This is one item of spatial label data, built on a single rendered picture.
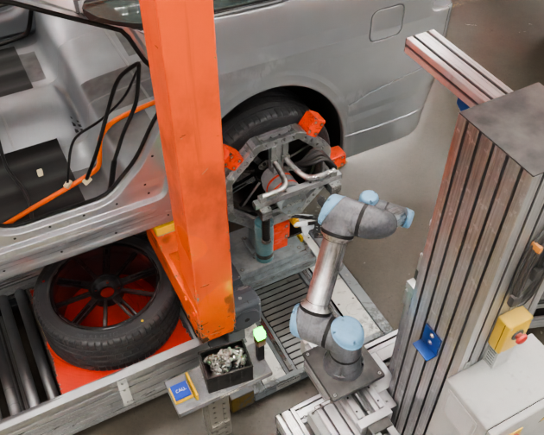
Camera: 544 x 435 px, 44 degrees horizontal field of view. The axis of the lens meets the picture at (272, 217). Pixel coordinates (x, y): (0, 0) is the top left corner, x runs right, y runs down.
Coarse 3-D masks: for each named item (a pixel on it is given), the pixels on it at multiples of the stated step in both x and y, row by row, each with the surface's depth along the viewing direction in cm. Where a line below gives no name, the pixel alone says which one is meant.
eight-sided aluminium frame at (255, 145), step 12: (276, 132) 293; (288, 132) 293; (300, 132) 294; (252, 144) 288; (264, 144) 288; (276, 144) 292; (312, 144) 303; (324, 144) 307; (252, 156) 290; (240, 168) 291; (324, 168) 318; (228, 180) 292; (228, 192) 298; (312, 192) 326; (228, 204) 303; (228, 216) 308; (240, 216) 314; (252, 216) 325; (276, 216) 327; (288, 216) 330; (252, 228) 323
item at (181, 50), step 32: (160, 0) 173; (192, 0) 177; (160, 32) 179; (192, 32) 184; (160, 64) 190; (192, 64) 191; (160, 96) 203; (192, 96) 198; (160, 128) 219; (192, 128) 206; (192, 160) 215; (192, 192) 225; (224, 192) 232; (192, 224) 236; (224, 224) 244; (192, 256) 247; (224, 256) 256; (192, 288) 266; (224, 288) 270; (192, 320) 290; (224, 320) 285
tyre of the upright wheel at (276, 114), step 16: (256, 96) 301; (272, 96) 303; (288, 96) 308; (240, 112) 295; (256, 112) 294; (272, 112) 293; (288, 112) 296; (304, 112) 301; (224, 128) 294; (240, 128) 290; (256, 128) 292; (272, 128) 296; (240, 144) 294
